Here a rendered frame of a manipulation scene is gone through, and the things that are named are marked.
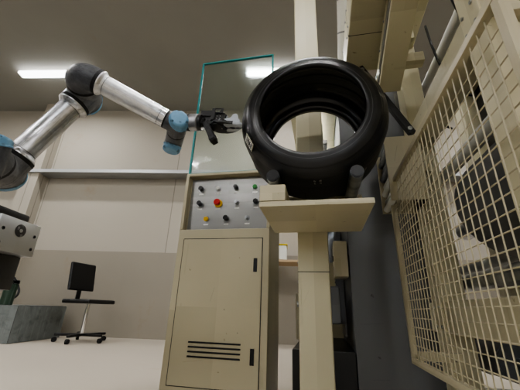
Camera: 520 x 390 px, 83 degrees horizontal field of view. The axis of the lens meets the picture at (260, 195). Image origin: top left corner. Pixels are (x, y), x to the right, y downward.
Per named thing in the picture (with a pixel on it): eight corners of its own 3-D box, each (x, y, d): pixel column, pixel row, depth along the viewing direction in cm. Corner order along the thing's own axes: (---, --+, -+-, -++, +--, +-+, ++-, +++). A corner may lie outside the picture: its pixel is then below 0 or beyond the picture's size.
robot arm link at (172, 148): (162, 140, 119) (169, 118, 123) (160, 152, 129) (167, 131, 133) (182, 146, 121) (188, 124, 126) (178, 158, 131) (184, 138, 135)
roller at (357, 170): (340, 204, 129) (349, 198, 129) (347, 212, 127) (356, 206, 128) (347, 169, 97) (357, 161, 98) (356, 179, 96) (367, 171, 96)
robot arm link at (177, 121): (72, 42, 107) (195, 112, 116) (76, 64, 116) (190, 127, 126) (51, 62, 101) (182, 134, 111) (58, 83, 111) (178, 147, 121)
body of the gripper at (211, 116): (224, 107, 126) (199, 107, 129) (221, 124, 123) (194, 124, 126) (230, 118, 133) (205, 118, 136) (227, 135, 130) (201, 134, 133)
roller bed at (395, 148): (382, 214, 139) (375, 158, 150) (416, 213, 136) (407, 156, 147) (391, 200, 121) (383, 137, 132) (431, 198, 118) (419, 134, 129)
